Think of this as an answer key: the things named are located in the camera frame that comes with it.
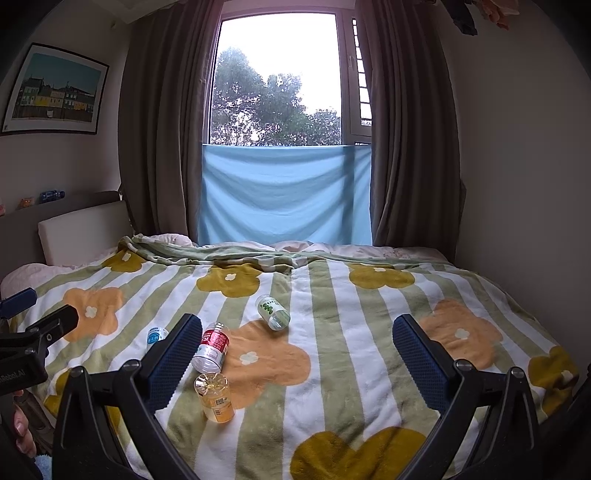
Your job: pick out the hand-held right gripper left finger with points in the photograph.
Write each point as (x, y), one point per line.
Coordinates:
(173, 364)

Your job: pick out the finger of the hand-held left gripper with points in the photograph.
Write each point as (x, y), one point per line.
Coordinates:
(18, 301)
(51, 324)

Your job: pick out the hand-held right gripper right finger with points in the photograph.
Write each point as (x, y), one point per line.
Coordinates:
(421, 364)

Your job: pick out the clear cup with blue label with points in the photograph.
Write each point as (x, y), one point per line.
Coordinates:
(156, 335)

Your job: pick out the clear cup with red label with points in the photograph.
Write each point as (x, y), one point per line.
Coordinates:
(212, 349)

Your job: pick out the clear yellow cup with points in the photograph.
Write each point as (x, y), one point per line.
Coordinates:
(215, 398)

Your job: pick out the clear cup with green print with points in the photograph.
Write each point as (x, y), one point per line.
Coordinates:
(273, 314)

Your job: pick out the person's left hand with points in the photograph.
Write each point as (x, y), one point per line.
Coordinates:
(21, 427)

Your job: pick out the pink pillow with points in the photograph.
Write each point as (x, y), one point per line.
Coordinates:
(27, 279)

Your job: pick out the striped floral blanket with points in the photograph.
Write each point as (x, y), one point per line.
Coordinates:
(346, 369)

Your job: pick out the brown bed headboard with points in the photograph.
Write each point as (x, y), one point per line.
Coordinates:
(27, 214)

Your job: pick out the white headboard cushion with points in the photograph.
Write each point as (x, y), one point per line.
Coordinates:
(83, 235)

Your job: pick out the orange toy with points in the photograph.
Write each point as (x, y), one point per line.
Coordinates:
(26, 202)

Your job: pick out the blue toy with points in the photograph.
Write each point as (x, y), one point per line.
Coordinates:
(51, 195)

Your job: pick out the light blue cloth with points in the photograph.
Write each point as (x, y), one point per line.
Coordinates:
(281, 194)

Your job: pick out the framed picture of houses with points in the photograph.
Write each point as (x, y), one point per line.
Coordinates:
(55, 87)

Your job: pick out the brown curtain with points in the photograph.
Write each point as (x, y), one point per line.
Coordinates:
(411, 129)
(161, 120)

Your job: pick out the window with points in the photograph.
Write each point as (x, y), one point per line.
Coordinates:
(277, 78)

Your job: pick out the dark hanging garment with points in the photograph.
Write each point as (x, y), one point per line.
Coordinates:
(461, 16)

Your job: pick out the pink hanging garment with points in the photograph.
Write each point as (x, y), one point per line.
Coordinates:
(496, 11)

